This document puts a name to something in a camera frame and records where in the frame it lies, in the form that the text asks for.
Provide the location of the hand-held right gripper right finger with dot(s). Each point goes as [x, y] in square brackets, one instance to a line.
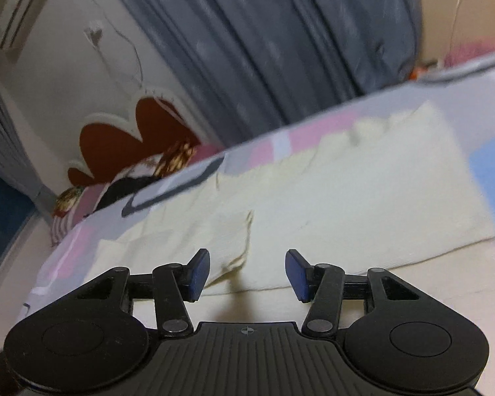
[295, 275]

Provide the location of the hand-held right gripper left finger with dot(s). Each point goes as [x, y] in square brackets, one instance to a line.
[198, 275]

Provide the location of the white towel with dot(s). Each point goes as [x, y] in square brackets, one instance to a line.
[334, 198]

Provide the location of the red heart-shaped pillow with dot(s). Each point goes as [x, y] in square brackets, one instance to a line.
[148, 126]

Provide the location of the dark window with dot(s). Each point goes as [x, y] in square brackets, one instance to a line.
[2, 218]

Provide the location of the grey pleated curtain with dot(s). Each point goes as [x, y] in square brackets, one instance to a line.
[8, 132]

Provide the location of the grey blue curtain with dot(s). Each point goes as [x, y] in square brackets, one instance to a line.
[251, 37]

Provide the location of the cream arched headboard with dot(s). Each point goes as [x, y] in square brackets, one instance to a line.
[449, 4]

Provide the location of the white air conditioner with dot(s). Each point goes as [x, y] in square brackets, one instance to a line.
[22, 10]

